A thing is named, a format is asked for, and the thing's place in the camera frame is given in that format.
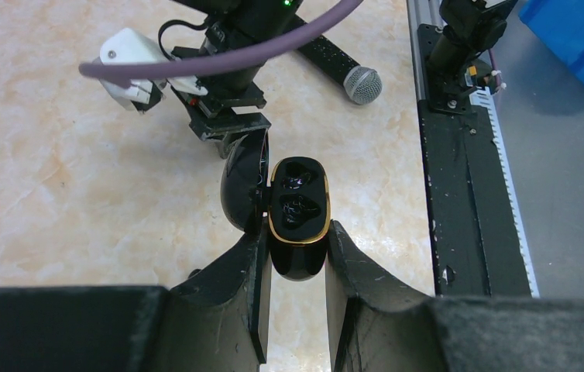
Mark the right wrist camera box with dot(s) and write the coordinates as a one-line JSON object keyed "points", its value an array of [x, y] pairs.
{"points": [[130, 68]]}

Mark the black earbud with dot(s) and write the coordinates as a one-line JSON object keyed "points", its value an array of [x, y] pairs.
{"points": [[193, 273]]}

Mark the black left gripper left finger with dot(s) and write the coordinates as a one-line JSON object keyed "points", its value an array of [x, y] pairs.
{"points": [[214, 321]]}

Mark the black charging case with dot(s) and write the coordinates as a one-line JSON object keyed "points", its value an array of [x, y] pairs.
{"points": [[288, 203]]}

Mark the black microphone grey head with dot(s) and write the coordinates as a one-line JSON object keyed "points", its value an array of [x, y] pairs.
{"points": [[362, 85]]}

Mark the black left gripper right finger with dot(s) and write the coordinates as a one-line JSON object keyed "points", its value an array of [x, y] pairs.
{"points": [[376, 322]]}

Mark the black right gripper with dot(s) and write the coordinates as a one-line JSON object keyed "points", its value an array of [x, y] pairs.
{"points": [[213, 116]]}

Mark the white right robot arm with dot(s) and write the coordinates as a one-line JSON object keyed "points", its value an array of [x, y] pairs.
{"points": [[231, 25]]}

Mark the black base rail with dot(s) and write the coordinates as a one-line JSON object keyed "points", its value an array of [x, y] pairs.
{"points": [[478, 242]]}

